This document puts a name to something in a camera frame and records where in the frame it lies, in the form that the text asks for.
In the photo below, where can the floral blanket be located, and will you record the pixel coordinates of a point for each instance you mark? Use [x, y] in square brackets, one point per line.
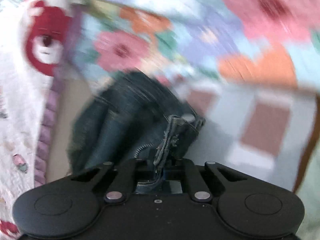
[200, 30]

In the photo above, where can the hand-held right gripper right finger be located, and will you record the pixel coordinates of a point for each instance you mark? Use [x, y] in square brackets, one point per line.
[192, 175]

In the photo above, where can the checked floor mat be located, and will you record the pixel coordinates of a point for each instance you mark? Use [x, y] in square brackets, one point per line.
[250, 105]

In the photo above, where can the bear-print quilt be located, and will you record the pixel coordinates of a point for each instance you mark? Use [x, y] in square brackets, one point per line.
[15, 92]

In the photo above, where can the dark denim jeans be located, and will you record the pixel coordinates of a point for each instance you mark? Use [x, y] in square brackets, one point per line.
[120, 120]

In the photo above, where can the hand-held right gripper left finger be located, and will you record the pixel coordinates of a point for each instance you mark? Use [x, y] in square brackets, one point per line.
[127, 172]

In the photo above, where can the beige bed base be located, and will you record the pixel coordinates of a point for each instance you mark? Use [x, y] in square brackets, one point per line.
[65, 100]

